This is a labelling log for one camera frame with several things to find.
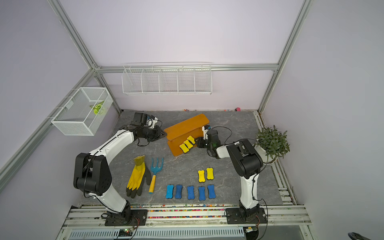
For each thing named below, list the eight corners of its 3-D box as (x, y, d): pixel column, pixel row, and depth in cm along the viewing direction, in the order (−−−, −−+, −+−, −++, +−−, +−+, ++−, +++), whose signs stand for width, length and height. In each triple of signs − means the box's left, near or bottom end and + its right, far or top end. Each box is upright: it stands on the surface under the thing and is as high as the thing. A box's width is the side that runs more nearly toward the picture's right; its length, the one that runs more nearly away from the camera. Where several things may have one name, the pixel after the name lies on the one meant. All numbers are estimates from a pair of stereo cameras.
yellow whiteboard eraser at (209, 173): (206, 179, 88) (206, 177, 86) (206, 169, 91) (206, 167, 90) (213, 179, 88) (213, 177, 86) (212, 169, 91) (213, 167, 90)
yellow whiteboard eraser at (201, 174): (198, 182, 87) (198, 180, 85) (198, 171, 91) (198, 170, 89) (205, 182, 87) (205, 180, 85) (204, 171, 91) (204, 170, 89)
